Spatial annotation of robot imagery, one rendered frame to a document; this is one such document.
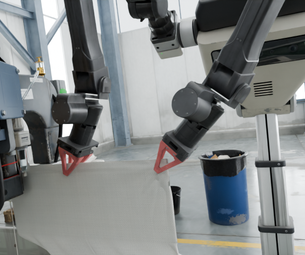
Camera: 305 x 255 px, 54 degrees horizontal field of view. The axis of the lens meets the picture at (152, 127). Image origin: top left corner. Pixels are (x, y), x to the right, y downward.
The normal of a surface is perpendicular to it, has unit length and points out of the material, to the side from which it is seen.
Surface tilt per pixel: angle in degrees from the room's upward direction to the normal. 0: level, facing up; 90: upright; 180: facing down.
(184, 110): 75
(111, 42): 90
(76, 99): 103
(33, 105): 90
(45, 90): 90
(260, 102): 130
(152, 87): 90
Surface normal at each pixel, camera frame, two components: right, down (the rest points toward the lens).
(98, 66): 0.85, 0.17
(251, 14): -0.73, 0.15
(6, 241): -0.36, 0.11
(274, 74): -0.20, 0.72
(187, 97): -0.58, -0.14
